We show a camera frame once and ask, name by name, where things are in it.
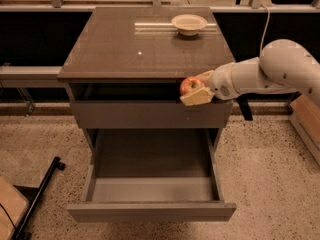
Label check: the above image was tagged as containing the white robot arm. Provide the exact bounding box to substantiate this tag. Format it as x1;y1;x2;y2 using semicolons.
180;39;320;106

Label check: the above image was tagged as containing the black metal stand bar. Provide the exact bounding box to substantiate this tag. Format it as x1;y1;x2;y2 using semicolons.
11;157;65;240

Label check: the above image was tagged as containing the brown board lower left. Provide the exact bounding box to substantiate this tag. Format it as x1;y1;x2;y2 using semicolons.
0;176;29;240

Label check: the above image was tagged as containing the white cable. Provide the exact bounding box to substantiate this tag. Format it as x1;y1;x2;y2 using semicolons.
259;4;271;57

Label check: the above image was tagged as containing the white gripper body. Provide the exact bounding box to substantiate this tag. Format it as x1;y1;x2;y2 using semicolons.
207;63;240;100

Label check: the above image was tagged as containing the red apple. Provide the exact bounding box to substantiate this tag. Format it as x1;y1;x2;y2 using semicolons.
180;76;204;96

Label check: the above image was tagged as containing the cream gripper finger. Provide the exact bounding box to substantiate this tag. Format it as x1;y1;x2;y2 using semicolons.
180;86;214;106
198;70;214;83

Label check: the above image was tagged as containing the grey metal railing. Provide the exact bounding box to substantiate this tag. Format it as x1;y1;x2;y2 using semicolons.
0;66;63;88

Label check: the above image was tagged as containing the cardboard box on right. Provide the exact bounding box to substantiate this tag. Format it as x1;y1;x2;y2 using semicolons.
290;95;320;165

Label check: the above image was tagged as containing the open grey middle drawer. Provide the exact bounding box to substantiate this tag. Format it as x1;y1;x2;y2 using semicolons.
68;129;236;222

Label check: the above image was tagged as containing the white ceramic bowl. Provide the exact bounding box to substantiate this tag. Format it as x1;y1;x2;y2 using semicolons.
171;14;207;36

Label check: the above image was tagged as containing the grey drawer cabinet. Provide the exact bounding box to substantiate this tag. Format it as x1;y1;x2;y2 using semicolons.
57;6;238;223

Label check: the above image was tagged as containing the closed grey top drawer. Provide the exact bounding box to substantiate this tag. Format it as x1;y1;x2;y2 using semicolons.
70;101;233;129

